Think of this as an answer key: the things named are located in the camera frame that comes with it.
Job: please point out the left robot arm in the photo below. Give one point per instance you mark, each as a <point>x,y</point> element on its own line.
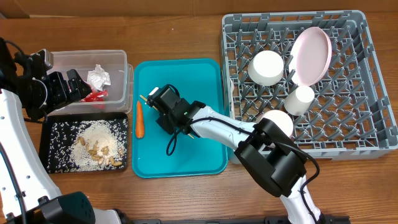
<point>28,193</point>

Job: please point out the small white plate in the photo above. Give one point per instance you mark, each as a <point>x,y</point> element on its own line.
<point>266,68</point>

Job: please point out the white green tissue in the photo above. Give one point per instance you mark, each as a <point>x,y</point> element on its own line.
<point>98,78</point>

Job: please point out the spilled rice and peanuts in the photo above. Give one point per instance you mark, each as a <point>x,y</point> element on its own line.
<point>93,146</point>

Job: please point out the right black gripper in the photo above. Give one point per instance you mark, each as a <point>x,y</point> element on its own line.
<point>170,117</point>

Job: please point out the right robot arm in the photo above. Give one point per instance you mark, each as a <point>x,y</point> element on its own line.
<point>270,157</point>

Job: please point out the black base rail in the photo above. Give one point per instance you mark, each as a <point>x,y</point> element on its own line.
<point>267,220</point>

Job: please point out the red snack wrapper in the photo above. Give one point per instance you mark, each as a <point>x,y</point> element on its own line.
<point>95,96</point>

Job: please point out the orange carrot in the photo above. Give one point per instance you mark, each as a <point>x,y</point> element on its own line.
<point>140,129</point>

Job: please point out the teal plastic tray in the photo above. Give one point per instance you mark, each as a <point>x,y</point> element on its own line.
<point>152,156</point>

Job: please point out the wooden chopstick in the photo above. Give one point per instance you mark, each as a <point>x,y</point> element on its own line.
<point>143,98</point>

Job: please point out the large white plate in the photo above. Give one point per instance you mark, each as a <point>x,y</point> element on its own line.
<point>311,56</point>

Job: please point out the clear plastic bin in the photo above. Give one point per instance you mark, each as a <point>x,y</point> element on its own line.
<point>119,97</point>

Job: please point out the small white cup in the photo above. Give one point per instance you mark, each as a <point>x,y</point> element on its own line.
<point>298,102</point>

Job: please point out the grey dishwasher rack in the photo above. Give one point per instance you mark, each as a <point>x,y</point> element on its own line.
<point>350,117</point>

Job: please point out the black plastic tray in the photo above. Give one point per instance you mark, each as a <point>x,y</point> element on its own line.
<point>43,140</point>

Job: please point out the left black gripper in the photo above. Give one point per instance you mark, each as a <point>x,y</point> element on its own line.
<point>78,84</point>

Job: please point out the white plastic fork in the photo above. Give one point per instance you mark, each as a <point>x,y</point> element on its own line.
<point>232,98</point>

